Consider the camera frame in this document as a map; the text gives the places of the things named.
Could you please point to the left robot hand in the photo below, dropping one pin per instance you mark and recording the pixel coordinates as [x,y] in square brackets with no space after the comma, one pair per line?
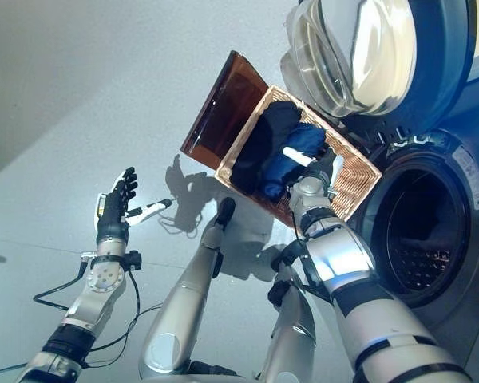
[112,215]

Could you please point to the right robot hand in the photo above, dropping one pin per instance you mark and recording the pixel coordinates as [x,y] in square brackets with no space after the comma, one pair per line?
[321,167]

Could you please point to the blue garment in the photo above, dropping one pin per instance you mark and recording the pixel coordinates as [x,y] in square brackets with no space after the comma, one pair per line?
[287,171]

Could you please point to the black garment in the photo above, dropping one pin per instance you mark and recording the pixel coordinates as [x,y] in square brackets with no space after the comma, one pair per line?
[259,151]
[423,233]

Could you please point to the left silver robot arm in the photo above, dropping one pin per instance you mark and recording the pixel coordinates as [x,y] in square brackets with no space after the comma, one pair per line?
[104,279]

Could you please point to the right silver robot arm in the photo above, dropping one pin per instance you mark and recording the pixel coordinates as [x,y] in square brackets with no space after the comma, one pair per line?
[343,259]

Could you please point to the grey front-load washing machine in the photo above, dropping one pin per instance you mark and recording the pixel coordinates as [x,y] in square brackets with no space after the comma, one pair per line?
[475,279]

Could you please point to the rectangular wicker basket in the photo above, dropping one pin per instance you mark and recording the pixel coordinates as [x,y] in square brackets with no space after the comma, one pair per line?
[355,179]

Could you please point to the left silver robot leg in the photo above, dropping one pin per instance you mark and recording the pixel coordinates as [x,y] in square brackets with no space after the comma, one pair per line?
[179,311]

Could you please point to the silver robot leg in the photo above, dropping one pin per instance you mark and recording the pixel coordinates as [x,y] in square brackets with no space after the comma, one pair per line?
[179,311]
[295,331]

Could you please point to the round glass washer door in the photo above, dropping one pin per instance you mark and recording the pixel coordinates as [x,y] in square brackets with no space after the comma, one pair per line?
[363,52]

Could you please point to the right silver robot leg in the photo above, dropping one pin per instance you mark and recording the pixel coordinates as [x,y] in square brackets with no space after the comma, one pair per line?
[295,331]

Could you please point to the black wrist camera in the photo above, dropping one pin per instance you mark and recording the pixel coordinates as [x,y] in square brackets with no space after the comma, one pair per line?
[133,259]

